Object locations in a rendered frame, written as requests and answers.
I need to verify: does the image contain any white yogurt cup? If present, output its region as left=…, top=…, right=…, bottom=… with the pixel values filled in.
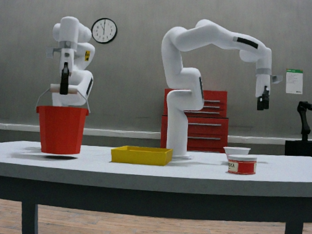
left=224, top=147, right=250, bottom=160

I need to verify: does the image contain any yellow rectangular tray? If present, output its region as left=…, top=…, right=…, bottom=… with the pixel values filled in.
left=111, top=146, right=173, bottom=166

